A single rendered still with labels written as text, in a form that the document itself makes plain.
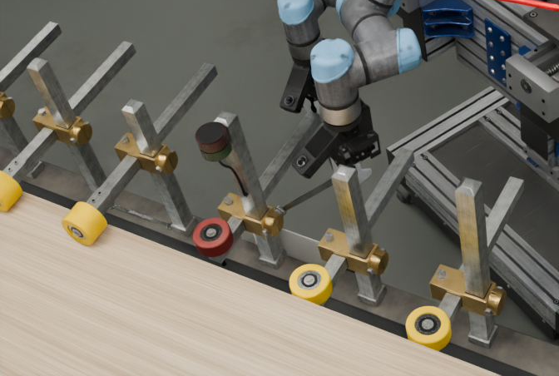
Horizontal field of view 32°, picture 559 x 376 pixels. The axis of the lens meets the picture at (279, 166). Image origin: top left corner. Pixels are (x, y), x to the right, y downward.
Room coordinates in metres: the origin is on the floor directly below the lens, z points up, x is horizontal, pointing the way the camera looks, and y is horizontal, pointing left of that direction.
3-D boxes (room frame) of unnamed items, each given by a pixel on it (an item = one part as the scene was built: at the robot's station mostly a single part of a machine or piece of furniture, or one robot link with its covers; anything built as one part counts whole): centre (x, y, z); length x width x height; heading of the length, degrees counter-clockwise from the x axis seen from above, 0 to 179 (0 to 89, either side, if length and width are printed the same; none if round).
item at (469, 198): (1.04, -0.29, 0.93); 0.03 x 0.03 x 0.48; 46
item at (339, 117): (1.30, -0.14, 1.18); 0.08 x 0.08 x 0.05
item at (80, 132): (1.74, 0.45, 0.94); 0.13 x 0.06 x 0.05; 46
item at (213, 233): (1.33, 0.17, 0.85); 0.08 x 0.08 x 0.11
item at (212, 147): (1.35, 0.11, 1.15); 0.06 x 0.06 x 0.02
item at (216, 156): (1.35, 0.11, 1.12); 0.06 x 0.06 x 0.02
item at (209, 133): (1.35, 0.10, 1.05); 0.06 x 0.06 x 0.22; 46
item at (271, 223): (1.40, 0.09, 0.84); 0.13 x 0.06 x 0.05; 46
